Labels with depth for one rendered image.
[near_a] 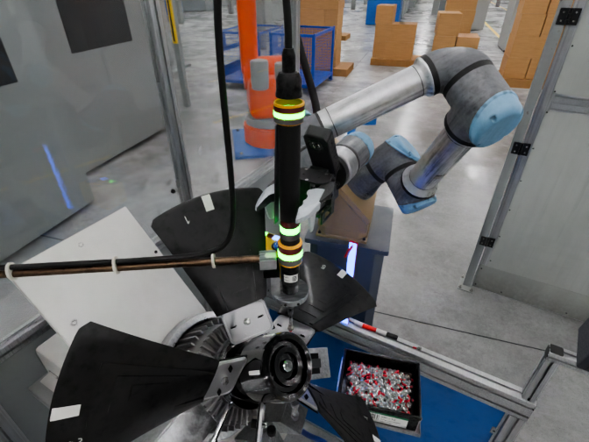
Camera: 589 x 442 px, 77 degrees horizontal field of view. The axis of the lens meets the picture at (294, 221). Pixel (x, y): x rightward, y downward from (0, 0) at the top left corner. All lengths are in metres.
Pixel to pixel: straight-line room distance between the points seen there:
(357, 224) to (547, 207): 1.43
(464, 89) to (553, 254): 1.87
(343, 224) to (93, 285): 0.82
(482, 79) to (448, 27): 7.09
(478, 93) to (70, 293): 0.92
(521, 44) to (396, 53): 2.67
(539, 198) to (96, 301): 2.23
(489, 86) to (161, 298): 0.84
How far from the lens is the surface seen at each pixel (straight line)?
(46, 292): 0.84
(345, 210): 1.29
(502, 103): 0.90
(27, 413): 1.44
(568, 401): 2.51
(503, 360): 2.51
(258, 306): 0.73
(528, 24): 8.56
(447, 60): 0.95
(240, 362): 0.69
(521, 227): 2.57
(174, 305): 0.91
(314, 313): 0.84
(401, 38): 9.75
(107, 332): 0.56
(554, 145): 2.37
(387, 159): 1.26
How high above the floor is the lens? 1.81
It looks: 34 degrees down
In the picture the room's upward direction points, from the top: straight up
